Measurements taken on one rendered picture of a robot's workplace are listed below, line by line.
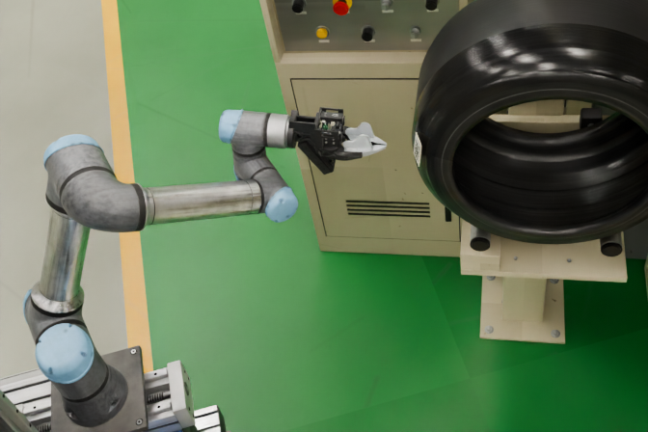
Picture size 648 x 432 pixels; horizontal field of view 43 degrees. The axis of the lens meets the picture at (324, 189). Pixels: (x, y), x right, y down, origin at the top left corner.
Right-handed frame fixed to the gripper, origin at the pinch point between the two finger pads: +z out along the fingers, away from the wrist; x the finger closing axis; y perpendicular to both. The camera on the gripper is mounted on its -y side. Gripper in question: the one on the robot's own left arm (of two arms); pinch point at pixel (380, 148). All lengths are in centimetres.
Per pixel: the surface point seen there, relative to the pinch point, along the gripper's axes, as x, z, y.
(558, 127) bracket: 24.2, 41.1, -12.5
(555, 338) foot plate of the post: 21, 57, -103
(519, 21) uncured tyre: 0.3, 24.2, 36.6
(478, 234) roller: -8.9, 23.5, -15.5
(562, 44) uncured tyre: -6.8, 31.5, 37.8
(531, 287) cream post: 27, 47, -85
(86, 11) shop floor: 200, -172, -132
